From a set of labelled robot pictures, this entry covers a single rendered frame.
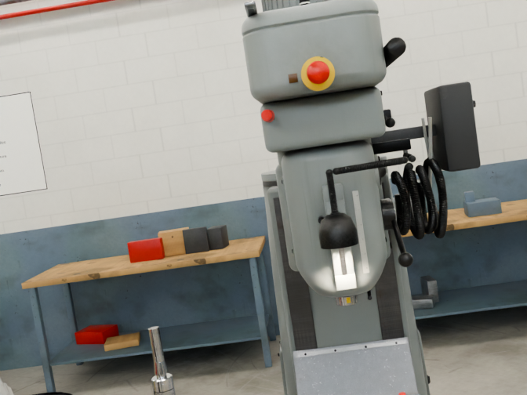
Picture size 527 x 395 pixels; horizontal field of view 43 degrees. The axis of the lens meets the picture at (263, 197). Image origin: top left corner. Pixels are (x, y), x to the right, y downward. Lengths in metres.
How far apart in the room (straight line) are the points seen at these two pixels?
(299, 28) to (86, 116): 4.79
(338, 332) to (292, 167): 0.67
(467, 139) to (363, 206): 0.42
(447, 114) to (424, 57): 4.09
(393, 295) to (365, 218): 0.54
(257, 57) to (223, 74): 4.46
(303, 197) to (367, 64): 0.30
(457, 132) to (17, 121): 4.90
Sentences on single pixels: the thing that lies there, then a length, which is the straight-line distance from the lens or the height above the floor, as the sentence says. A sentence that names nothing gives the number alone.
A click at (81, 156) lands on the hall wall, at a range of 5.98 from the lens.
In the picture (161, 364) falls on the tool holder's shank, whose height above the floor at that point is 1.20.
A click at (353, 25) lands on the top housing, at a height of 1.84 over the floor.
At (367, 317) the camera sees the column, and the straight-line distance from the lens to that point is 1.90.
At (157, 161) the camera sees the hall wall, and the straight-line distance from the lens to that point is 5.80.
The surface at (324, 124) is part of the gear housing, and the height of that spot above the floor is 1.67.
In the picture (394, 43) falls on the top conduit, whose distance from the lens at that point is 1.29.
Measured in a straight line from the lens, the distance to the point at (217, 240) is 5.26.
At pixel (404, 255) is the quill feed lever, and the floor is 1.39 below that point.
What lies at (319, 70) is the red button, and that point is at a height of 1.76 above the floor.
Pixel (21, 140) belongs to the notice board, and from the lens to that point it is 6.16.
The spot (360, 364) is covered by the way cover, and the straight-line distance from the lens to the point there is 1.91.
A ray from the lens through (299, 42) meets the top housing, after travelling 1.25.
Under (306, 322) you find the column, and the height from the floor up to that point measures 1.15.
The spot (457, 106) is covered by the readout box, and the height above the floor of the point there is 1.67.
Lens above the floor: 1.65
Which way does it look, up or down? 5 degrees down
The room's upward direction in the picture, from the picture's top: 9 degrees counter-clockwise
